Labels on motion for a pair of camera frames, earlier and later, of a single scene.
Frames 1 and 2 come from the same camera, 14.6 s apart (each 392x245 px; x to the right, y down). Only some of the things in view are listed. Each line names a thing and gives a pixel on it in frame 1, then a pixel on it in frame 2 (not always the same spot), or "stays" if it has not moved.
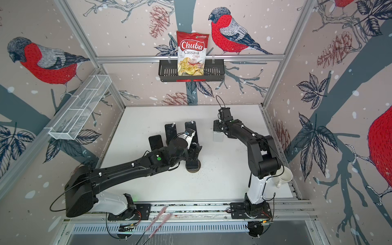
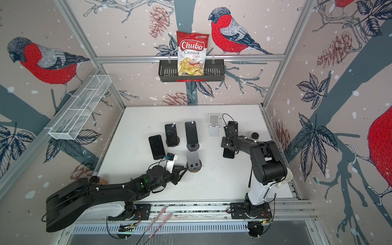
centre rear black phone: [192, 125] stays
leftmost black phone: [155, 142] stays
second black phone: [170, 131] stays
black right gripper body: [217, 126] to [224, 142]
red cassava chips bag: [192, 49] stays
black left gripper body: [191, 154] to [175, 177]
